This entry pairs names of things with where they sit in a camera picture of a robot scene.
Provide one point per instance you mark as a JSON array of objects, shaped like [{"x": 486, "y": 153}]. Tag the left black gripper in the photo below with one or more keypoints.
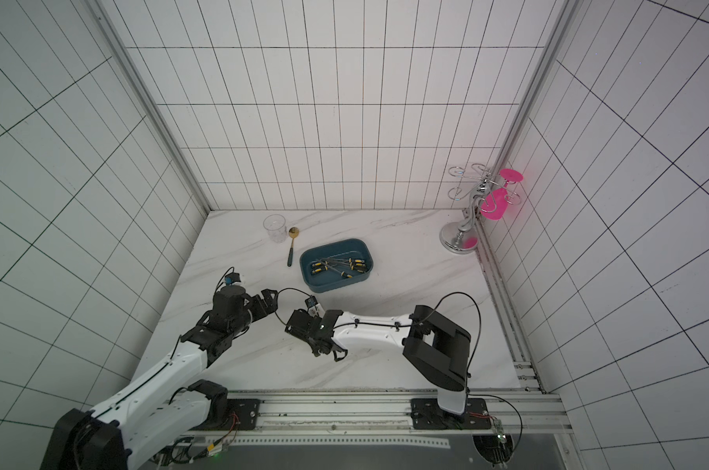
[{"x": 258, "y": 305}]

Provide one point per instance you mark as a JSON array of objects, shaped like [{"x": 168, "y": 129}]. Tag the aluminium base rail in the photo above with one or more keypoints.
[{"x": 348, "y": 417}]

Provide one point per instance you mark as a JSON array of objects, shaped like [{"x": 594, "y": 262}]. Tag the pink disc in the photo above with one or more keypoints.
[
  {"x": 511, "y": 176},
  {"x": 495, "y": 205}
]

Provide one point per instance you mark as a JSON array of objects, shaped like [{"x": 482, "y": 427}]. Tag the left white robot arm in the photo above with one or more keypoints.
[{"x": 169, "y": 400}]

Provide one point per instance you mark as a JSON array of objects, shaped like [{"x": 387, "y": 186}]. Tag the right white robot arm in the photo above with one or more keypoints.
[{"x": 438, "y": 348}]

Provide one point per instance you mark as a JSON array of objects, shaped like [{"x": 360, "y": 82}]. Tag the pink disc upper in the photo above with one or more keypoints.
[{"x": 511, "y": 176}]

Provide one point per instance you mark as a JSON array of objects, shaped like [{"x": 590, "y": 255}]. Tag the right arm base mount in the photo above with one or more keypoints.
[{"x": 426, "y": 415}]

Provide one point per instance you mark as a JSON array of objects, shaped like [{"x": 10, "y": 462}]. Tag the pink disc lower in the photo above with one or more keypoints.
[{"x": 495, "y": 205}]

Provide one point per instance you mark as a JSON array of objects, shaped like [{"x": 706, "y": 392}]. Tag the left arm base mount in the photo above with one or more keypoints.
[{"x": 223, "y": 411}]

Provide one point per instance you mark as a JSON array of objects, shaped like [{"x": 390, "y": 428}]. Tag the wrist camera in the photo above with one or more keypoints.
[
  {"x": 231, "y": 279},
  {"x": 312, "y": 305}
]

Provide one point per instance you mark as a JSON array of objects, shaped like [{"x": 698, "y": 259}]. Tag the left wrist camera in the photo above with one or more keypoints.
[{"x": 231, "y": 279}]

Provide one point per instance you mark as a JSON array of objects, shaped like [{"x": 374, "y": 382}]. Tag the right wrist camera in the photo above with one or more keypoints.
[{"x": 312, "y": 305}]

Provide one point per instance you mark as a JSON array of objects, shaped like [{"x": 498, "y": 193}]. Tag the chrome cup holder stand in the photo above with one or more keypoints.
[{"x": 462, "y": 237}]

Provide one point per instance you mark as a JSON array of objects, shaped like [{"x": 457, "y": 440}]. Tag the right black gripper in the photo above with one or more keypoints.
[{"x": 306, "y": 326}]

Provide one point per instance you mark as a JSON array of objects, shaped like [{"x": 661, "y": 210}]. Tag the gold spoon green handle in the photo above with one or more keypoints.
[{"x": 293, "y": 234}]

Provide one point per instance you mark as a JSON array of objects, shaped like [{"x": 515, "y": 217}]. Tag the clear plastic cup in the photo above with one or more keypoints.
[{"x": 276, "y": 228}]

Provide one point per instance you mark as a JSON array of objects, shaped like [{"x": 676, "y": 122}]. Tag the teal storage box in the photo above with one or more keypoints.
[{"x": 331, "y": 280}]

